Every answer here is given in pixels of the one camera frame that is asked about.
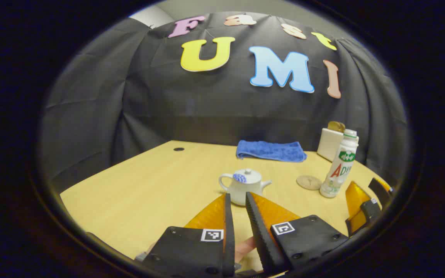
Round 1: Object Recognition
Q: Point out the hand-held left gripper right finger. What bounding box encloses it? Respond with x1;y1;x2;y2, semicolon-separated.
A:
245;192;349;275

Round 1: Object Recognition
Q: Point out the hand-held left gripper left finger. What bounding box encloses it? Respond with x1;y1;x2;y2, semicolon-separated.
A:
141;193;235;278

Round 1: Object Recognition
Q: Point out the white water bottle green label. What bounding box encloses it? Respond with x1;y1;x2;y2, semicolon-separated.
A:
319;129;360;198

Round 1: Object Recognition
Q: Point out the white ceramic teacup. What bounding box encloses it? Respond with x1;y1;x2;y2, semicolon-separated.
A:
219;173;272;206

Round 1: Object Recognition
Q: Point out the round wooden coaster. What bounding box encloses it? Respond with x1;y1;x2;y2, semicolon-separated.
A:
296;175;323;191

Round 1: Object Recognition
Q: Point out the white toaster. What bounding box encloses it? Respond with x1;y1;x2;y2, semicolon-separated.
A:
317;128;346;162

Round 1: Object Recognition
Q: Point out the blue folded towel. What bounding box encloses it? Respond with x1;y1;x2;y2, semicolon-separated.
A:
236;140;307;163

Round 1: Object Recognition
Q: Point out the black backdrop cloth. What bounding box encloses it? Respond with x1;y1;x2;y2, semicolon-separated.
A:
39;12;410;193

